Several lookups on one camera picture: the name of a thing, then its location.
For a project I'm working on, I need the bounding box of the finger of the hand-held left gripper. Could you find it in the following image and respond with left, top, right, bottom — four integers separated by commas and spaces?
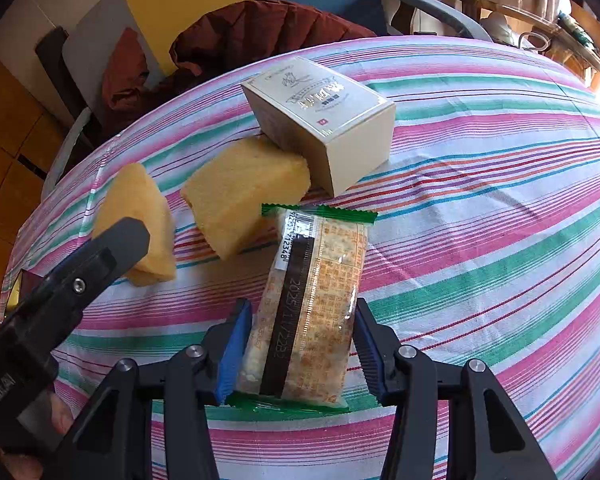
27, 217, 152, 321

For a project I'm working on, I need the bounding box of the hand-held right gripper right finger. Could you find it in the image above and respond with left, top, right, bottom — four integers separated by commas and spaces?
354, 297, 556, 480

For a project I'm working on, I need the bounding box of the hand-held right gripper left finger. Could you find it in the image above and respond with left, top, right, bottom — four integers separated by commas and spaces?
55, 297, 255, 480

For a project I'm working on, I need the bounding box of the large yellow sponge block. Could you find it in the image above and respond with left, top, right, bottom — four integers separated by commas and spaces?
92, 162, 177, 287

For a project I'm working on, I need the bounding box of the green-edged cracker packet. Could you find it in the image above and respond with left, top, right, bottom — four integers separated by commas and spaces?
224, 203, 379, 414

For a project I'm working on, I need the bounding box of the person's left hand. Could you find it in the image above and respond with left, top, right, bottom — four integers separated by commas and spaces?
0, 392, 77, 480

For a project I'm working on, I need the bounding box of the dark red box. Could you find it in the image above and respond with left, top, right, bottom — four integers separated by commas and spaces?
0, 269, 47, 322

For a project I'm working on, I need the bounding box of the yellow sponge wedge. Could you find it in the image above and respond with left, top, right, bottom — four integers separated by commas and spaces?
180, 136, 312, 261

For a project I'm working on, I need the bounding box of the striped tablecloth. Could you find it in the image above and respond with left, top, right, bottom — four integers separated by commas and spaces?
0, 35, 600, 480

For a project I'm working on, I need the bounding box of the dark furniture piece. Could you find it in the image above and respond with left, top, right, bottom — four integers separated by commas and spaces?
34, 26, 102, 147

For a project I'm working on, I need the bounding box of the white carton box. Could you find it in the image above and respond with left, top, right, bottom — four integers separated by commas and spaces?
240, 56, 397, 199

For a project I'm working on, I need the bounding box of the grey yellow blue armchair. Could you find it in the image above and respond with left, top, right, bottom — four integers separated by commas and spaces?
40, 0, 494, 202

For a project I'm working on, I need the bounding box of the dark red jacket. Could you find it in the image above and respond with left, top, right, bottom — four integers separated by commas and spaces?
102, 0, 379, 127

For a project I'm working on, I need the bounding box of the wooden desk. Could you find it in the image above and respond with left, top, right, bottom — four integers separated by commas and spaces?
387, 0, 600, 77

